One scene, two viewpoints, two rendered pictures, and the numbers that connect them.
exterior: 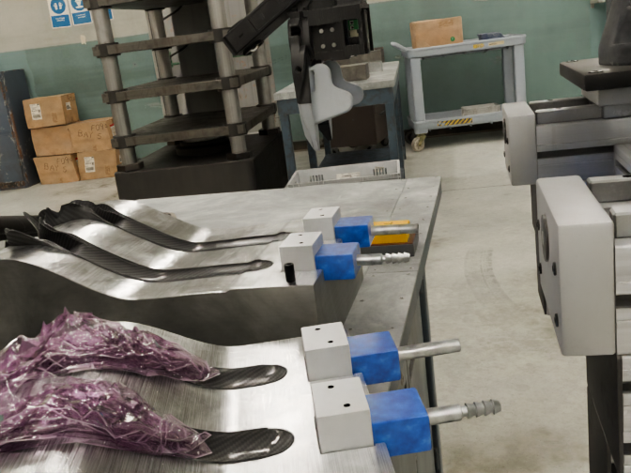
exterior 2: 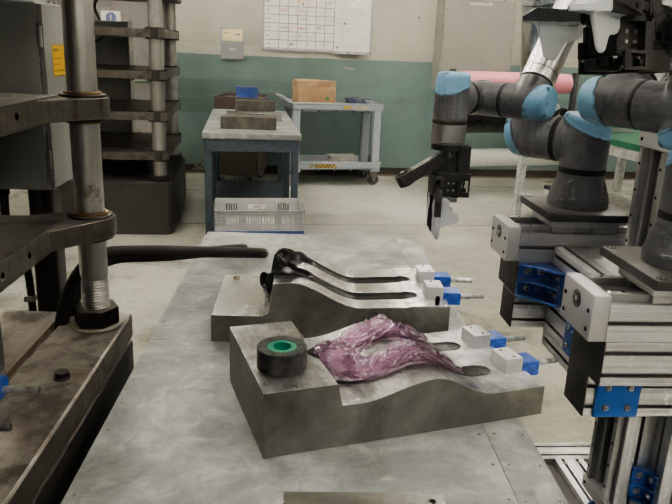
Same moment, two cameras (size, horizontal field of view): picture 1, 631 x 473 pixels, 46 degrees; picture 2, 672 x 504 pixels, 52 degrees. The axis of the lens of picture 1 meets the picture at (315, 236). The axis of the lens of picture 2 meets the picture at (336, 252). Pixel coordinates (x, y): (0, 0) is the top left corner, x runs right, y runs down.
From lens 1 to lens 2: 0.88 m
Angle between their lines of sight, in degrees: 17
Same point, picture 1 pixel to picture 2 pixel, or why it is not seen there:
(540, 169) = (519, 254)
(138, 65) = not seen: hidden behind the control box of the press
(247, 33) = (411, 178)
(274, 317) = (428, 321)
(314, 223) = (425, 274)
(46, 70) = not seen: outside the picture
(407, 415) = (532, 361)
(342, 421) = (514, 362)
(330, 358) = (483, 339)
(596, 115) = (548, 230)
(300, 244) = (437, 286)
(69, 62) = not seen: outside the picture
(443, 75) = (313, 125)
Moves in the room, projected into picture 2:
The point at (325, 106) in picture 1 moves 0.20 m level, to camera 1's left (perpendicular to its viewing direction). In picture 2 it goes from (445, 219) to (360, 222)
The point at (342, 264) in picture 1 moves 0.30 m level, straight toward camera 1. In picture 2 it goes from (455, 297) to (526, 356)
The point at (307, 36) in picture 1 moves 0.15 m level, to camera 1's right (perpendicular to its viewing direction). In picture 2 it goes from (443, 185) to (503, 184)
